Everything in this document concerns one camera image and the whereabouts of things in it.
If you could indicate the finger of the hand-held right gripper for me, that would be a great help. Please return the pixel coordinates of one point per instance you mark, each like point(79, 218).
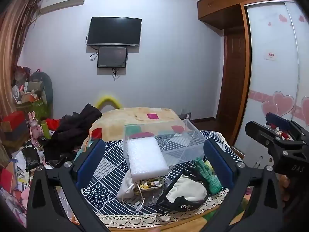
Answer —
point(257, 128)
point(277, 119)

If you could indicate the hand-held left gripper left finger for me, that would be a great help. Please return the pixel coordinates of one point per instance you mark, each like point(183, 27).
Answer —
point(90, 160)

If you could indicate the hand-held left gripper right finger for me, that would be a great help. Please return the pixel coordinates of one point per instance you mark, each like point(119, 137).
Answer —
point(220, 165)

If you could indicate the green ruffled cloth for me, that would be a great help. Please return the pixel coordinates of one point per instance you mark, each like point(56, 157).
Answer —
point(208, 176)

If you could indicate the clear plastic box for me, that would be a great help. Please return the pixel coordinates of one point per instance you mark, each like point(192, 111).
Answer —
point(183, 145)

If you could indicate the cream cloth with black trim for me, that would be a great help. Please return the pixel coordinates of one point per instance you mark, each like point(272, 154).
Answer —
point(185, 191)

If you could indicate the white foam block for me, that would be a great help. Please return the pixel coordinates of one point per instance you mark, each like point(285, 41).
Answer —
point(146, 158)

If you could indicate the floral cloth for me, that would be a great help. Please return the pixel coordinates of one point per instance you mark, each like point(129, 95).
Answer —
point(151, 183)

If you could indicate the person's right hand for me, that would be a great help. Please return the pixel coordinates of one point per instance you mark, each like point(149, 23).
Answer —
point(284, 188)

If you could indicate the blue white patterned tablecloth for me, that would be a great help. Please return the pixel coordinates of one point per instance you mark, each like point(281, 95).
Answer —
point(106, 178)

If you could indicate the black clothes pile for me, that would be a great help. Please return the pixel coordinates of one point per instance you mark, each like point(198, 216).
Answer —
point(70, 133)

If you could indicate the white heart-print wardrobe door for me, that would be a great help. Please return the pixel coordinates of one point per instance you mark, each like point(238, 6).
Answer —
point(272, 77)

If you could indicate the red cloth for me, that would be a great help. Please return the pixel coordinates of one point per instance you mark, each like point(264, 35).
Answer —
point(53, 124)

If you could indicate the green bottle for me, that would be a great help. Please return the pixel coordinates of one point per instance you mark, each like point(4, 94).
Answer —
point(45, 129)

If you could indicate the brown wooden door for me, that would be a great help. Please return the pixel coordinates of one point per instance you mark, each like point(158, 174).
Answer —
point(233, 77)

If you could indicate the beige blanket with coloured squares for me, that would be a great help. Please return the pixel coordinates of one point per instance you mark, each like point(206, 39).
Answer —
point(130, 118)

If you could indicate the black plastic bag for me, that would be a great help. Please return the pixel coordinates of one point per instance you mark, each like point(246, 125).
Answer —
point(31, 158)

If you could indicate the yellow foam tube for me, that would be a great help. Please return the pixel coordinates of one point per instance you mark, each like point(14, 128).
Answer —
point(106, 100)

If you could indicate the pink paper label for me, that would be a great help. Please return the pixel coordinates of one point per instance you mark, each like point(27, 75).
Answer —
point(271, 56)

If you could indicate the pink rabbit toy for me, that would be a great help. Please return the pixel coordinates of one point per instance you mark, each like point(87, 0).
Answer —
point(33, 128)

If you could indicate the green cardboard box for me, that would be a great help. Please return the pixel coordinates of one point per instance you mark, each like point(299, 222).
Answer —
point(36, 106)

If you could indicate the dark grey box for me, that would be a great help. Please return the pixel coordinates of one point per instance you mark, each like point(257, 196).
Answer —
point(14, 136)

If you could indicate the red box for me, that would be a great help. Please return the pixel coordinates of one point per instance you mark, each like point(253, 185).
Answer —
point(13, 120)

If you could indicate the wooden overhead cabinet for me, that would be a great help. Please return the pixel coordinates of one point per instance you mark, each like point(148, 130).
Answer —
point(222, 7)

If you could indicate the striped pink gold curtain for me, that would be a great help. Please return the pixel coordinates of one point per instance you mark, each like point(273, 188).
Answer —
point(12, 60)

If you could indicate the white air conditioner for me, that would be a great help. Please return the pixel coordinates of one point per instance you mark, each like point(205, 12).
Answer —
point(61, 2)

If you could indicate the small black wall monitor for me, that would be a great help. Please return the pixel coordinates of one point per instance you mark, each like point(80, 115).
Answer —
point(112, 56)

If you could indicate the large black wall television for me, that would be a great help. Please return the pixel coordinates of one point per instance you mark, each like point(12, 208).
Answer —
point(114, 31)

